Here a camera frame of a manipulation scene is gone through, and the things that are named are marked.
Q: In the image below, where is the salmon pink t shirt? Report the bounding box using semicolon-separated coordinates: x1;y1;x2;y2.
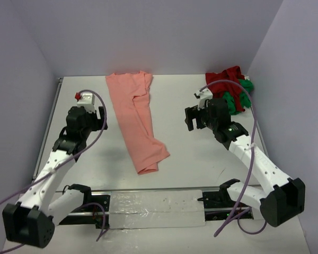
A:
105;71;170;175

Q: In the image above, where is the red t shirt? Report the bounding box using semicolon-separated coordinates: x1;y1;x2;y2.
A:
205;66;245;113

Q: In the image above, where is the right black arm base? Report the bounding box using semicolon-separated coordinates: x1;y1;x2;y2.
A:
196;189;254;221

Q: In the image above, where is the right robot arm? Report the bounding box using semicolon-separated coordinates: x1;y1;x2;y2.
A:
184;98;305;227

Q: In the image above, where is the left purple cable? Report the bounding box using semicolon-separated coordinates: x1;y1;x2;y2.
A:
0;89;111;254

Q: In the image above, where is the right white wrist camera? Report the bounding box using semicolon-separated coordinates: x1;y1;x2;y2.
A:
194;88;213;110

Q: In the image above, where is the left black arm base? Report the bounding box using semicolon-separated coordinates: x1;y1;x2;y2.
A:
59;194;110;229

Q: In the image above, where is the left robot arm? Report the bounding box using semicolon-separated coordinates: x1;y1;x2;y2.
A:
2;106;108;248

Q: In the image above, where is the green t shirt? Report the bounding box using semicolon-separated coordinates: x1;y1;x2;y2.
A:
223;79;254;115

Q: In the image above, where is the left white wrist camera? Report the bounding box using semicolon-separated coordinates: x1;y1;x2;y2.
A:
75;92;95;113

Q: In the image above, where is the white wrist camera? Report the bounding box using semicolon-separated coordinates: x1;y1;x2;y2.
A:
194;88;213;110
75;92;95;113

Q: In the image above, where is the white cardboard front panel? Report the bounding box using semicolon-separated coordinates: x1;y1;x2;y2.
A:
0;186;316;254

